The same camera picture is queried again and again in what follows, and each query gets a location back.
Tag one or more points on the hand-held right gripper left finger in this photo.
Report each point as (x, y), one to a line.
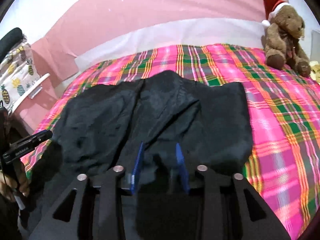
(137, 165)

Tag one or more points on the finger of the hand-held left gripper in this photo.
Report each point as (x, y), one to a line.
(27, 146)

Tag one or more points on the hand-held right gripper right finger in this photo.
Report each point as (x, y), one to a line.
(181, 165)

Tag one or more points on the black puffer jacket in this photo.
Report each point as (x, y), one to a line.
(105, 120)

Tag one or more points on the person's left hand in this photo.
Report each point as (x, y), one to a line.
(22, 182)

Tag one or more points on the pineapple print cloth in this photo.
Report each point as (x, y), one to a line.
(17, 80)

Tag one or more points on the black padded roll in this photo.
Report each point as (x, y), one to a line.
(11, 41)

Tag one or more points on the pink green plaid blanket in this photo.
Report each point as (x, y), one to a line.
(282, 135)

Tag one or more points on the yellow cloth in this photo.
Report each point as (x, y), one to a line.
(315, 71)

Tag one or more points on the brown teddy bear santa hat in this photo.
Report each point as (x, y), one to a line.
(285, 37)

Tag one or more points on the white board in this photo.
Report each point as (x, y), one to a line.
(316, 45)

